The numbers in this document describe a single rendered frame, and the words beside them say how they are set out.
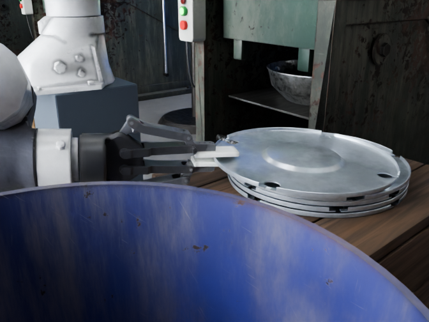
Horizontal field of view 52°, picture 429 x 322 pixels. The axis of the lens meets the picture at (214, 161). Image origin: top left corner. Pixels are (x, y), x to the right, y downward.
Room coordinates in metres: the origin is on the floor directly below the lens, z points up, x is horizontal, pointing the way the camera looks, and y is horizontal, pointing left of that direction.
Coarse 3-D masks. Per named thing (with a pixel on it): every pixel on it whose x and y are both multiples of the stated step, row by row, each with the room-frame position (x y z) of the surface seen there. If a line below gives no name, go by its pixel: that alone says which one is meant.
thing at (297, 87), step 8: (272, 64) 1.49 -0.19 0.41; (280, 64) 1.53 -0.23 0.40; (288, 64) 1.55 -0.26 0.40; (296, 64) 1.56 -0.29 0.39; (272, 72) 1.36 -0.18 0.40; (280, 72) 1.52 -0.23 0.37; (288, 72) 1.54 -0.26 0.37; (296, 72) 1.55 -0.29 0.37; (304, 72) 1.56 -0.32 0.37; (272, 80) 1.37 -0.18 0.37; (280, 80) 1.32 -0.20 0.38; (288, 80) 1.29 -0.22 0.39; (296, 80) 1.27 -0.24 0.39; (304, 80) 1.26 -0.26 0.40; (280, 88) 1.33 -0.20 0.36; (288, 88) 1.30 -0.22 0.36; (296, 88) 1.28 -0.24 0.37; (304, 88) 1.27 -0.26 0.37; (288, 96) 1.34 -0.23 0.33; (296, 96) 1.30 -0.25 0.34; (304, 96) 1.28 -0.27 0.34; (304, 104) 1.32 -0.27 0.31
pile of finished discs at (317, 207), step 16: (400, 160) 0.68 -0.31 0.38; (384, 176) 0.61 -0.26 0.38; (400, 176) 0.61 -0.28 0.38; (240, 192) 0.61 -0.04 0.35; (256, 192) 0.58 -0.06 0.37; (272, 192) 0.56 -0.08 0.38; (384, 192) 0.55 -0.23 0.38; (400, 192) 0.59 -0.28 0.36; (288, 208) 0.55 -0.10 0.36; (304, 208) 0.54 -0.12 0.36; (320, 208) 0.54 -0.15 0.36; (336, 208) 0.56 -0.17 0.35; (352, 208) 0.54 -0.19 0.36; (368, 208) 0.54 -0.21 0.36; (384, 208) 0.55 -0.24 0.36
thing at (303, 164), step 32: (256, 128) 0.79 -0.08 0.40; (288, 128) 0.80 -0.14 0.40; (224, 160) 0.63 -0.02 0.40; (256, 160) 0.64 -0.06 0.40; (288, 160) 0.63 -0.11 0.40; (320, 160) 0.63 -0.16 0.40; (352, 160) 0.65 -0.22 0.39; (384, 160) 0.66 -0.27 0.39; (288, 192) 0.52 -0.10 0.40; (320, 192) 0.51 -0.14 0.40; (352, 192) 0.52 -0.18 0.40
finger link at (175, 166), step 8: (144, 160) 0.62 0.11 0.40; (152, 160) 0.63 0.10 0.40; (160, 160) 0.63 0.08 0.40; (168, 160) 0.63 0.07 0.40; (176, 160) 0.64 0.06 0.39; (184, 160) 0.64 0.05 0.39; (128, 168) 0.59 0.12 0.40; (136, 168) 0.59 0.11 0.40; (144, 168) 0.60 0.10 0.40; (152, 168) 0.61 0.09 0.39; (160, 168) 0.61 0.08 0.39; (168, 168) 0.61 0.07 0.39; (176, 168) 0.61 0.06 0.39; (184, 168) 0.62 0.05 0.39; (192, 168) 0.62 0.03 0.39
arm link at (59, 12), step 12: (48, 0) 0.93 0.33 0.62; (60, 0) 0.91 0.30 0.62; (72, 0) 0.92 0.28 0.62; (84, 0) 0.93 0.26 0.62; (96, 0) 0.95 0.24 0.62; (48, 12) 0.94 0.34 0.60; (60, 12) 0.92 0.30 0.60; (72, 12) 0.92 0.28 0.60; (84, 12) 0.93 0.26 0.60; (96, 12) 0.95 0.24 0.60
